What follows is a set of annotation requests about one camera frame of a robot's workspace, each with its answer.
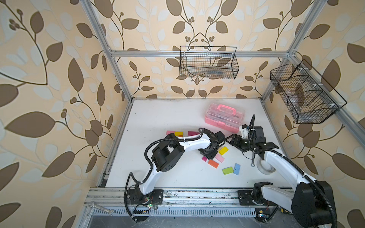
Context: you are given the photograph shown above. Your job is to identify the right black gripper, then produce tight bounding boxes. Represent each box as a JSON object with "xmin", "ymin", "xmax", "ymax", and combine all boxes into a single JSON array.
[{"xmin": 225, "ymin": 133, "xmax": 255, "ymax": 152}]

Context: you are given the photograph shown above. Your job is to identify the orange block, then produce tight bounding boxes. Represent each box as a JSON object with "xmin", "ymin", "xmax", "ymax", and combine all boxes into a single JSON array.
[{"xmin": 208, "ymin": 160, "xmax": 219, "ymax": 169}]

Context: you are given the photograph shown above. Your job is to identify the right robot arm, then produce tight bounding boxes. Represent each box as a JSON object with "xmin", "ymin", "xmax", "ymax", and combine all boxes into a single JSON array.
[{"xmin": 226, "ymin": 125, "xmax": 338, "ymax": 228}]

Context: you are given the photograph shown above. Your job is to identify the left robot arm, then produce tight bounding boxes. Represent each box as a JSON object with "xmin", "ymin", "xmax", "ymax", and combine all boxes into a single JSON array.
[{"xmin": 124, "ymin": 128, "xmax": 225, "ymax": 222}]

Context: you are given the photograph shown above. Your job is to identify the light pink block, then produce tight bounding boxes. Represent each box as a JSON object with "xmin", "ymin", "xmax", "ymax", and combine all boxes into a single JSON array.
[{"xmin": 215, "ymin": 154, "xmax": 225, "ymax": 163}]

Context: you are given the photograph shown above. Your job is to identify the pink plastic storage box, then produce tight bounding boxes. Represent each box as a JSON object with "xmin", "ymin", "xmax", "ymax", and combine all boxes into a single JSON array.
[{"xmin": 204, "ymin": 103, "xmax": 245, "ymax": 134}]

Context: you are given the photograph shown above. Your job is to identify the blue block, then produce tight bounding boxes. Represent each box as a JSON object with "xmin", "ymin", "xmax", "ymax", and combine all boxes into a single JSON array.
[{"xmin": 233, "ymin": 163, "xmax": 240, "ymax": 175}]

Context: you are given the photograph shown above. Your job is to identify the green block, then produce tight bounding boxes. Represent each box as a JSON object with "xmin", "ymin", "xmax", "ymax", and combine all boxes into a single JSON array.
[{"xmin": 222, "ymin": 167, "xmax": 234, "ymax": 175}]

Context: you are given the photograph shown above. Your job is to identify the white tape roll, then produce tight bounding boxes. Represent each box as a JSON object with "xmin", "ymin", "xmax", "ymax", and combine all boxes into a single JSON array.
[{"xmin": 256, "ymin": 158, "xmax": 276, "ymax": 175}]

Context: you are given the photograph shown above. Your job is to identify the silver wrench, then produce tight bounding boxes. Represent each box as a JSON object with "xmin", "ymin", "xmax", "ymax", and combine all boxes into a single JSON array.
[{"xmin": 88, "ymin": 201, "xmax": 115, "ymax": 216}]

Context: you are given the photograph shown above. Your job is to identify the back black wire basket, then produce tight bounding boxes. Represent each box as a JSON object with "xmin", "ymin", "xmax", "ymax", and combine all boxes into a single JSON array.
[{"xmin": 179, "ymin": 45, "xmax": 240, "ymax": 80}]

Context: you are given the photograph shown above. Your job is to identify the black wire basket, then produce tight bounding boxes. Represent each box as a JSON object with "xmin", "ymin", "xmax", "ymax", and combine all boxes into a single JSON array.
[
  {"xmin": 179, "ymin": 45, "xmax": 240, "ymax": 80},
  {"xmin": 270, "ymin": 59, "xmax": 347, "ymax": 124}
]

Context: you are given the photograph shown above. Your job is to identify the right black wire basket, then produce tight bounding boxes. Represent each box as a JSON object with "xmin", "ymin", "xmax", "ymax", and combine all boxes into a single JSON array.
[{"xmin": 270, "ymin": 59, "xmax": 347, "ymax": 124}]

